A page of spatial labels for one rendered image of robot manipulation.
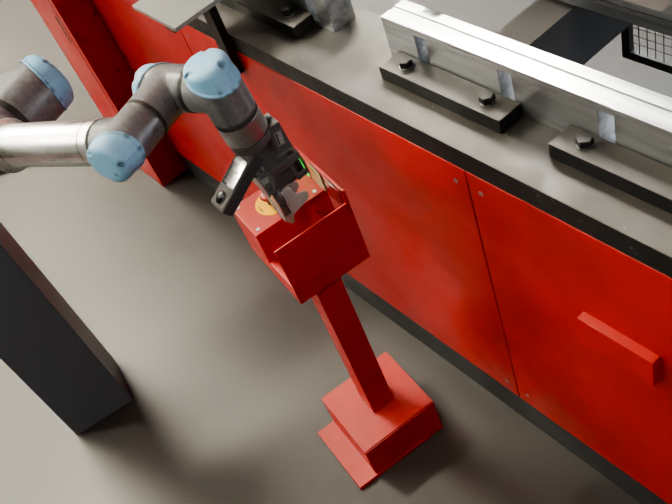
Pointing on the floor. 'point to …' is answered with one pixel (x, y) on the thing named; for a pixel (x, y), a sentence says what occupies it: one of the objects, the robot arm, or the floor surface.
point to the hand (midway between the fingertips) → (286, 219)
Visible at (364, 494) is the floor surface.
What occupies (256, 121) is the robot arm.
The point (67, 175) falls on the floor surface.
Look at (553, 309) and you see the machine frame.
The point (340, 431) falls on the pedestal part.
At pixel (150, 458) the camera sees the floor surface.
